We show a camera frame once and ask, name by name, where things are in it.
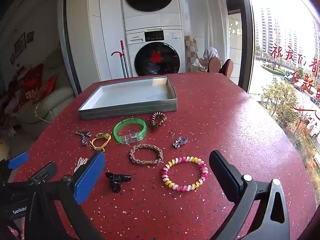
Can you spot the white tall cabinet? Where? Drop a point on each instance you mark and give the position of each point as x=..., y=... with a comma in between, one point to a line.
x=95, y=30

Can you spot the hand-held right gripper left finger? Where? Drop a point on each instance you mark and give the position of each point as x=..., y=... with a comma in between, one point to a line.
x=90, y=177

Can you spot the red window lettering decal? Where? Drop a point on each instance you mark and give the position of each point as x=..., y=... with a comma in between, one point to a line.
x=300, y=67

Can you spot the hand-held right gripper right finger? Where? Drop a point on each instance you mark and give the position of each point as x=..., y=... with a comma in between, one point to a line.
x=225, y=175

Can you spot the grey shallow tray box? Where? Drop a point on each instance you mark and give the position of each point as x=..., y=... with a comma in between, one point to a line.
x=135, y=92

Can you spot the large picture frame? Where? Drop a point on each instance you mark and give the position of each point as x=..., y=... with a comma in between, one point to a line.
x=20, y=44

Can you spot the white plastic bag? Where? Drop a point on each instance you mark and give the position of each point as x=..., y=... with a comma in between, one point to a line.
x=200, y=65

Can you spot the checkered bag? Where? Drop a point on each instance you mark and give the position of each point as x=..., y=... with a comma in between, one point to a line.
x=191, y=52

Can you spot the white pink hair pin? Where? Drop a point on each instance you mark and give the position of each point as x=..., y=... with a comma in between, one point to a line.
x=81, y=163

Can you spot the white washing machine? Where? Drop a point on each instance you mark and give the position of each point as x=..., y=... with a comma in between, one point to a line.
x=157, y=60

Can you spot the white towel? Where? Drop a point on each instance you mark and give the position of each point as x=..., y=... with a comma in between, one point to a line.
x=210, y=53

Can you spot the cream sofa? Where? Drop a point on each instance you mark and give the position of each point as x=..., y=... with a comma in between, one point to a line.
x=55, y=100

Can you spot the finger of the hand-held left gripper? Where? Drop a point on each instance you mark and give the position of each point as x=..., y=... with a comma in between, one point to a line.
x=43, y=171
x=18, y=160

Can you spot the red cushion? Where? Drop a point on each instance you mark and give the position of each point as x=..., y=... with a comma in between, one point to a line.
x=50, y=83
x=35, y=80

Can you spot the silver charm hair clip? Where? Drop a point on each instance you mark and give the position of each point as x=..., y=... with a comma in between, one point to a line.
x=83, y=135

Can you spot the black hair claw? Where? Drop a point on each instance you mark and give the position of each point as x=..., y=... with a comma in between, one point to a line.
x=116, y=180

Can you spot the small picture frame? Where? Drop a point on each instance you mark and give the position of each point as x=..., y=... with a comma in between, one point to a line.
x=30, y=37

